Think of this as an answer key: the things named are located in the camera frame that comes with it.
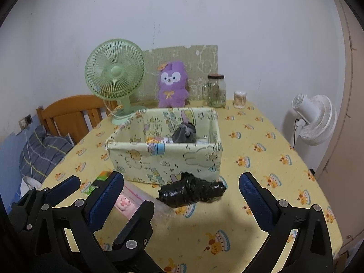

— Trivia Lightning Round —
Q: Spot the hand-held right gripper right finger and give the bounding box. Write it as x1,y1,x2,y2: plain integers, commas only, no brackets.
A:
239,172,334,273

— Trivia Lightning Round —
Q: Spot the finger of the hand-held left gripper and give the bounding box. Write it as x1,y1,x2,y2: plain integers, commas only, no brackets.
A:
102,200,155,265
10,176,81,219

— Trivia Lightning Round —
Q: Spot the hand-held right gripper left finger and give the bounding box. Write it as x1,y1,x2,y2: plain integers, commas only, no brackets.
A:
34,171,125,273

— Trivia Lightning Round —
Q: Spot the green packet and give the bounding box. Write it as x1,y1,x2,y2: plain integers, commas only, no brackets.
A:
85,171,113,197

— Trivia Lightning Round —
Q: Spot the clear pink plastic pouch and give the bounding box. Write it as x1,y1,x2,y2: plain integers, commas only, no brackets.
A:
114,183,175,225

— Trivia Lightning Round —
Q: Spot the black plastic bag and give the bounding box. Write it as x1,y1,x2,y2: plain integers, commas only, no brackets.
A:
156,172,227,209

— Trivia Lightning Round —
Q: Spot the cartoon print storage box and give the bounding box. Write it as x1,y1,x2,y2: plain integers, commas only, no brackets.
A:
105,106,224,185

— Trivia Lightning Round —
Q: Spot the grey plush pouch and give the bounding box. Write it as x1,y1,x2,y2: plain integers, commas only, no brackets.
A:
171,122,197,144

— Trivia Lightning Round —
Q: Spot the white plastic bag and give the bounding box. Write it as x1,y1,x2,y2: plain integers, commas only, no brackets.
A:
21,176,43,191

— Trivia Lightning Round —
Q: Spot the grey plaid bedding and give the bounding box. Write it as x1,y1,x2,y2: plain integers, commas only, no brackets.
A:
18,125,75,184

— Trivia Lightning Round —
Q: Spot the yellow printed tablecloth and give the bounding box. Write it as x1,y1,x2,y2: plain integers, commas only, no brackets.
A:
41,99,343,273

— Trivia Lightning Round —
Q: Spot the wooden chair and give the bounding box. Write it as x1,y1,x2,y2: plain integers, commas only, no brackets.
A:
36,95,120,145

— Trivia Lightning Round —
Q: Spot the cotton swab container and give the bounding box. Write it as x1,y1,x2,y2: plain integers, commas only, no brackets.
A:
234,91,247,109

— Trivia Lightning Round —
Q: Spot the white standing fan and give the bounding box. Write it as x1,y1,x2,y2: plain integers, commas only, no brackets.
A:
290,92,337,150

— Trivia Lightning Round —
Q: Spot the glass jar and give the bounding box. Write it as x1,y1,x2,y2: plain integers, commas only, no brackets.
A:
202,74,227,109

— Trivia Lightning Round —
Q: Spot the green desk fan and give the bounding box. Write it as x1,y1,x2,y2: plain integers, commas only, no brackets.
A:
84,38,148,126

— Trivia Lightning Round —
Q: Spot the purple plush bunny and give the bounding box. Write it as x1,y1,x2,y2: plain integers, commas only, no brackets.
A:
157,61,190,109

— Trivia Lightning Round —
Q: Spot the beige door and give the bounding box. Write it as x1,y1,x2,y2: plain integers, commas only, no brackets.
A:
313,0,364,251

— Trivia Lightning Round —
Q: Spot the printed cardboard board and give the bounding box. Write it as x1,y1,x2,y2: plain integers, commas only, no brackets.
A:
135,45,219,104

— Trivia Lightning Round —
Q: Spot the white cable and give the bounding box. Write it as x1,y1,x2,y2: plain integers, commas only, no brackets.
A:
24,126,43,182

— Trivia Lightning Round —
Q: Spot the black fan cable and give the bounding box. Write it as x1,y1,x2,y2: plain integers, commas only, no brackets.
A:
291,118,302,150

